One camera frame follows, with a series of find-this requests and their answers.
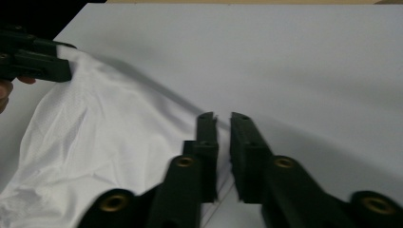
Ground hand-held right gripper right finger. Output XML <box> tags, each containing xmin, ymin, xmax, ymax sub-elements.
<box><xmin>229</xmin><ymin>111</ymin><xmax>274</xmax><ymax>204</ymax></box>

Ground white pants with black waistband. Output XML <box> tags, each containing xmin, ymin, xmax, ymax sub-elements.
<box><xmin>0</xmin><ymin>44</ymin><xmax>230</xmax><ymax>228</ymax></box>

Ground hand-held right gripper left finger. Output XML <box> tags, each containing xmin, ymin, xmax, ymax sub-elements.
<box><xmin>182</xmin><ymin>110</ymin><xmax>220</xmax><ymax>204</ymax></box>

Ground white board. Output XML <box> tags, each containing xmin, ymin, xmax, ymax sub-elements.
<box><xmin>0</xmin><ymin>3</ymin><xmax>403</xmax><ymax>228</ymax></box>

